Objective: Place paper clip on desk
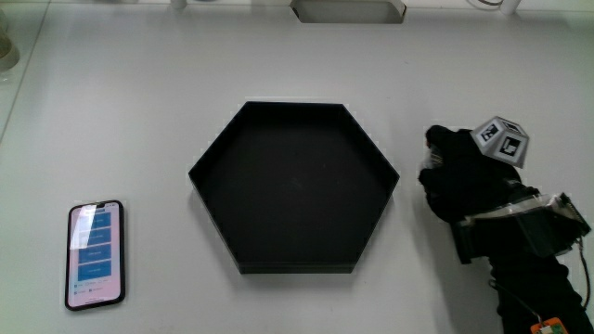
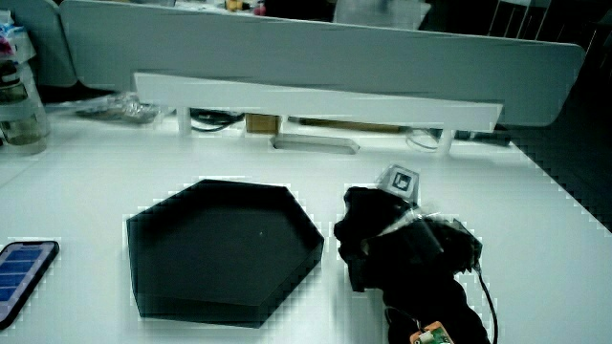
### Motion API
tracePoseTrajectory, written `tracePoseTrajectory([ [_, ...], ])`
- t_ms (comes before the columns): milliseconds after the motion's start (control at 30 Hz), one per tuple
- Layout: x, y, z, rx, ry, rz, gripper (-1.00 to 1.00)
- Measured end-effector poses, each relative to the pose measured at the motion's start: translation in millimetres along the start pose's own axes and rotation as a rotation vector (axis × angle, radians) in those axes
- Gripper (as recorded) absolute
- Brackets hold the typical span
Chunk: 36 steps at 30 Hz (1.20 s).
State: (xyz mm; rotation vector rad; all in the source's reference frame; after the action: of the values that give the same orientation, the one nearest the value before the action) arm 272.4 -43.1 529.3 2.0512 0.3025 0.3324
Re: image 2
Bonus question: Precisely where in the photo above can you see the person's right hand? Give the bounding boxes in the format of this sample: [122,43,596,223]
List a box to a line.
[333,163,485,293]

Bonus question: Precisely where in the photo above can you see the person's right forearm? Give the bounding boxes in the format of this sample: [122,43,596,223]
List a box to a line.
[381,275,493,344]

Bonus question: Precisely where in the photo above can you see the white desk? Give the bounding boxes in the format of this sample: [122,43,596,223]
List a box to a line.
[0,108,612,344]

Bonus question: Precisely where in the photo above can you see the grey desk partition panel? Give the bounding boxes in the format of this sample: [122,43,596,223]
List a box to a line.
[0,0,78,89]
[58,0,587,128]

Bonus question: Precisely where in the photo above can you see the orange wrist circuit board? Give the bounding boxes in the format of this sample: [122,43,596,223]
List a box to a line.
[409,320,455,344]

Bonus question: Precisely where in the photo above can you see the long wooden stick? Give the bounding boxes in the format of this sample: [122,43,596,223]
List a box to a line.
[297,117,408,135]

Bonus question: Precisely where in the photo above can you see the white monitor riser shelf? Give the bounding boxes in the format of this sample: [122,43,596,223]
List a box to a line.
[133,71,504,155]

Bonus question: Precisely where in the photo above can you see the black hexagonal tray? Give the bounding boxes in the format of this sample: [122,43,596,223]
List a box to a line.
[125,179,326,330]

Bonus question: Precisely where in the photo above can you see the small brown cardboard box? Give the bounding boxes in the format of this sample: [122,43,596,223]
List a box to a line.
[244,113,281,136]

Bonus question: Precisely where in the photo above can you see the crumpled clear plastic bag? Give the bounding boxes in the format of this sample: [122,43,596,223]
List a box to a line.
[74,92,166,126]

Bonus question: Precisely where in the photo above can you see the black smartphone with blue screen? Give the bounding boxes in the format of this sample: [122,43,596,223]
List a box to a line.
[0,240,61,332]

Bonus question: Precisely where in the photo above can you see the clear plastic bottle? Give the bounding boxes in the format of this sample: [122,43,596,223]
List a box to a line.
[0,59,51,155]

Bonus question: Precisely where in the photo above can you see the colourful packets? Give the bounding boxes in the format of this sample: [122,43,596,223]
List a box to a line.
[0,9,35,64]

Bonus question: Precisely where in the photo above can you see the thin black glove cable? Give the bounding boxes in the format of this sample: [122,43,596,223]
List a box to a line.
[472,260,500,344]

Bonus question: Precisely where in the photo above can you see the white looped cable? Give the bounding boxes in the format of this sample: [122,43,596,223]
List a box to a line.
[404,127,440,153]

